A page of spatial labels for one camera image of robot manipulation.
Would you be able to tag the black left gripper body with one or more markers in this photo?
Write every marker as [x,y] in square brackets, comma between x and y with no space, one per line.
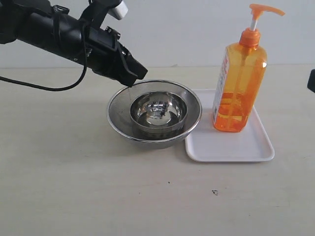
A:
[99,48]

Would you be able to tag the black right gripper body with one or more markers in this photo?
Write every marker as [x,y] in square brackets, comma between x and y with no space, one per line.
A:
[311,81]

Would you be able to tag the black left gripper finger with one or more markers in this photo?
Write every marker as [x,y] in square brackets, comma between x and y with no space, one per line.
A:
[123,72]
[136,67]

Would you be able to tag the orange dish soap pump bottle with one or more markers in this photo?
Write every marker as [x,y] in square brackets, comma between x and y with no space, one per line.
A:
[241,73]

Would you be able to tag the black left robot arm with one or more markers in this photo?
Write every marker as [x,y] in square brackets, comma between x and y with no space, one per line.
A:
[50,27]

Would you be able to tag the small stainless steel bowl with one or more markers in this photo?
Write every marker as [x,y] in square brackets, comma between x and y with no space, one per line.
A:
[158,112]

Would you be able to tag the large steel strainer basin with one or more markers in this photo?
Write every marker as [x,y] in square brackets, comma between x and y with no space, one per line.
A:
[118,114]

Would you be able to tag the white plastic tray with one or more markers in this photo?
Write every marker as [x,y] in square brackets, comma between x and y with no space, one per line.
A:
[206,144]

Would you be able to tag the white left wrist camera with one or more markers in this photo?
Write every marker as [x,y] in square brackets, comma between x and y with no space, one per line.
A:
[119,11]

